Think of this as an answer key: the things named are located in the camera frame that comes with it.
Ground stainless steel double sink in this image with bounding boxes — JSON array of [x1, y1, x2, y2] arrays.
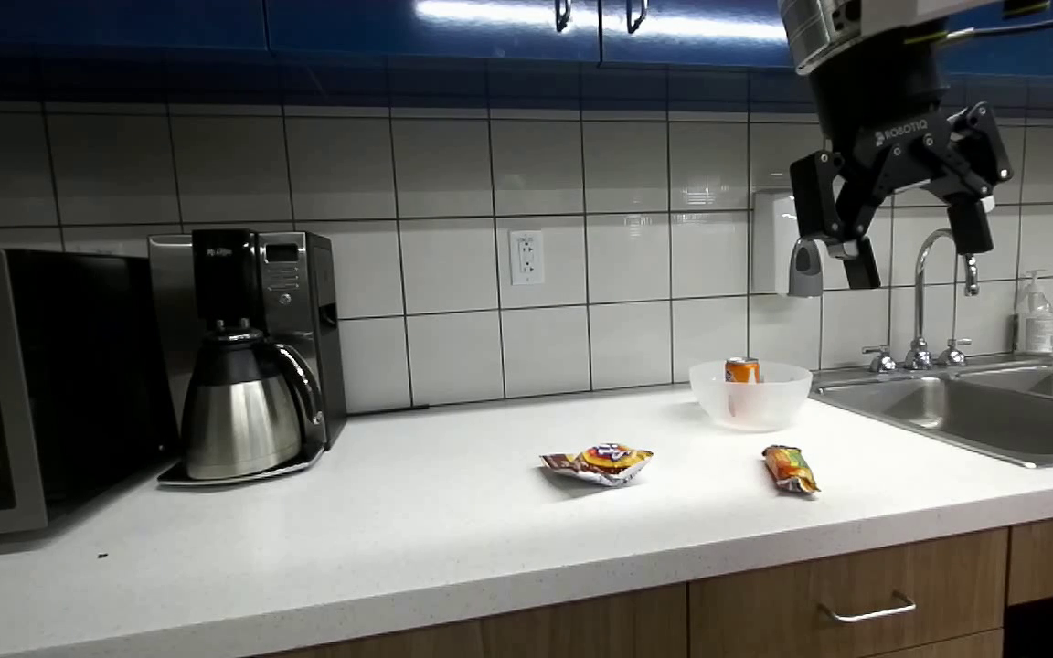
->
[[811, 350, 1053, 475]]

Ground white wall outlet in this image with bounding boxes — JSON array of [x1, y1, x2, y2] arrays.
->
[[504, 228, 551, 294]]

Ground silver drawer handle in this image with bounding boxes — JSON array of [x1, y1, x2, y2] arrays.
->
[[817, 588, 922, 630]]

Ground yellow green snack bar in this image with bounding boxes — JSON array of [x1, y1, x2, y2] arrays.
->
[[758, 443, 823, 501]]

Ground translucent white bowl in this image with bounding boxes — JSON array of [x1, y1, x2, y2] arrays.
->
[[689, 353, 821, 434]]

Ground flat orange snack packet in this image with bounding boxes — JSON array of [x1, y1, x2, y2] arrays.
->
[[538, 439, 657, 493]]

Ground steel coffee carafe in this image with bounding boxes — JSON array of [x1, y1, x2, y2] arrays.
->
[[178, 329, 328, 485]]

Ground white wall soap dispenser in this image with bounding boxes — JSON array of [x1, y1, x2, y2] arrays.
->
[[749, 191, 827, 300]]

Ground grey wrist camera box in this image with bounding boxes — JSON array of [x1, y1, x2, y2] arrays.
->
[[774, 0, 1003, 82]]

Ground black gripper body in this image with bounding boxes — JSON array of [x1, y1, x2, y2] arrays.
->
[[810, 33, 964, 238]]

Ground chrome gooseneck faucet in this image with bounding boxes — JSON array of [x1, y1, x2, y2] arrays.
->
[[908, 223, 989, 374]]

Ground clear pump soap bottle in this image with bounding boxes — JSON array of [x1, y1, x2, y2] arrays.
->
[[1009, 267, 1053, 362]]

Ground black coffee maker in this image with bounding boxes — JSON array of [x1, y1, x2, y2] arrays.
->
[[148, 228, 350, 493]]

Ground steel and black microwave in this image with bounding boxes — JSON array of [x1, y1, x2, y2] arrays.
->
[[0, 246, 178, 549]]

